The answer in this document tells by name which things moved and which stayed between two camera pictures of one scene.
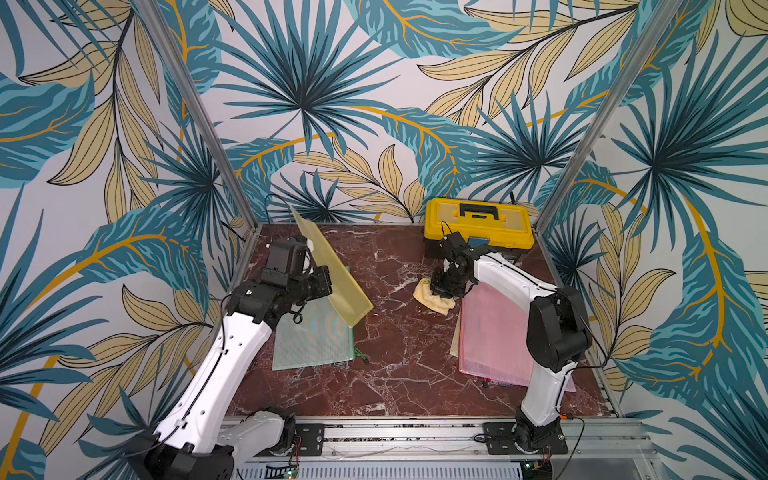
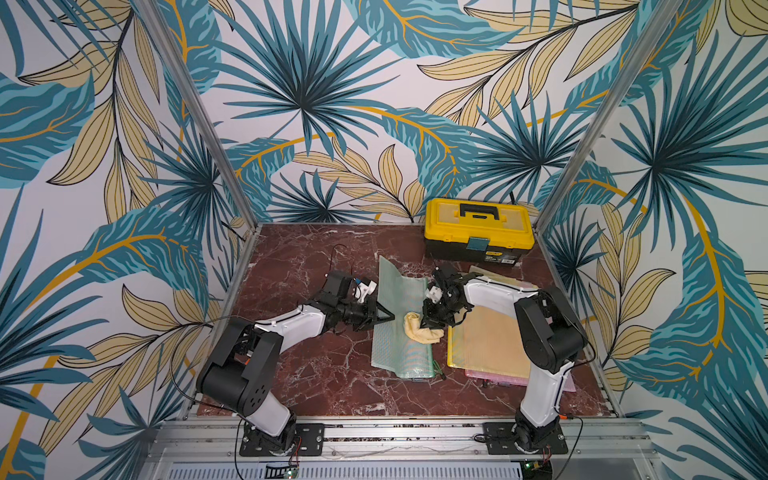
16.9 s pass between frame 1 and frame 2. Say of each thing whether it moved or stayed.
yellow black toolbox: stayed
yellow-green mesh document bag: moved
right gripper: moved
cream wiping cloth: moved
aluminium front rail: stayed
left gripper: moved
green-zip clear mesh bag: moved
